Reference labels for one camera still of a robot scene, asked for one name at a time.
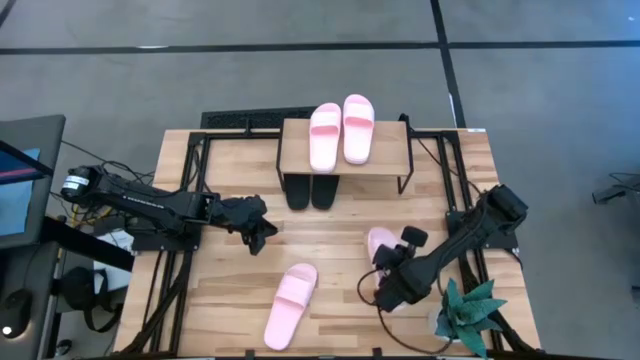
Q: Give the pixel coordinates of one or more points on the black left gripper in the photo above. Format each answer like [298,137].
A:
[242,215]

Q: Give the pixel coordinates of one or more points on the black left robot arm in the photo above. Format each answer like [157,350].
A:
[150,202]

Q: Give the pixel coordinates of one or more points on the green plant in white pot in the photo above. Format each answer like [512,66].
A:
[465,312]

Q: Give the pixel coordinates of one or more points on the black floor stand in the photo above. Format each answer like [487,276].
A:
[620,189]

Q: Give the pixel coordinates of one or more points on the black perforated floor mat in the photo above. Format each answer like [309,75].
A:
[240,119]

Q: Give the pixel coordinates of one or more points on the white box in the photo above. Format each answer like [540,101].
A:
[120,275]

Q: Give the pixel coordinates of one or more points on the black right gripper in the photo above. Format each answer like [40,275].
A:
[410,285]

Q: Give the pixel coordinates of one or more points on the pink rubber slide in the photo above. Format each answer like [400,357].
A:
[325,150]
[290,305]
[379,239]
[357,145]

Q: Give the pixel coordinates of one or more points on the black metal rig frame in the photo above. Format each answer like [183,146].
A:
[225,135]

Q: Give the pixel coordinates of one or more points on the grey side desk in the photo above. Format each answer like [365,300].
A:
[30,270]

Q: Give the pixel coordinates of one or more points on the black round device with light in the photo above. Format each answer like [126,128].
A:
[15,312]

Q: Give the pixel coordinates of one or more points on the black desk bar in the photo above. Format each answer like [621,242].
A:
[85,242]

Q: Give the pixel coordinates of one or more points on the black caster wheel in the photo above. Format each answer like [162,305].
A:
[64,346]

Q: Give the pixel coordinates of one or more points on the black rubber slide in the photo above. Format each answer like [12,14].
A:
[298,195]
[325,194]

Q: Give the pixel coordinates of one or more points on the grey computer monitor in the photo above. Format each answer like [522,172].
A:
[30,200]

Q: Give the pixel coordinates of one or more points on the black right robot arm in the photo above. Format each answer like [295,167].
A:
[465,239]

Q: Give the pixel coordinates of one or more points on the wooden shelf with black legs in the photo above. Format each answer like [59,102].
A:
[390,150]

